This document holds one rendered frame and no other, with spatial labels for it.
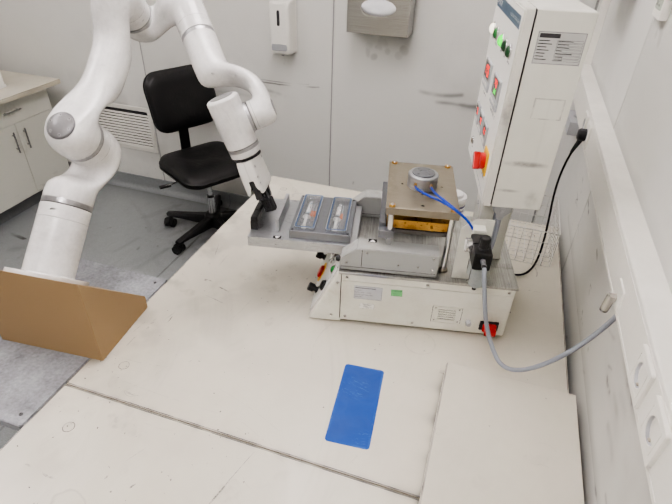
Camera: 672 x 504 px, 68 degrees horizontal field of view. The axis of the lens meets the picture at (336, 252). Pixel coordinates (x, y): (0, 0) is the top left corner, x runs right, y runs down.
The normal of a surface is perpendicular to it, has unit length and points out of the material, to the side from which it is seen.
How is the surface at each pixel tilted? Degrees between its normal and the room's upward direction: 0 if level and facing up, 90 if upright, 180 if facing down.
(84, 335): 90
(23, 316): 90
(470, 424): 0
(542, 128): 90
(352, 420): 0
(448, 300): 90
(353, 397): 0
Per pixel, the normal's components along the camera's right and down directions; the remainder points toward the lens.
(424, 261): -0.12, 0.57
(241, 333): 0.03, -0.82
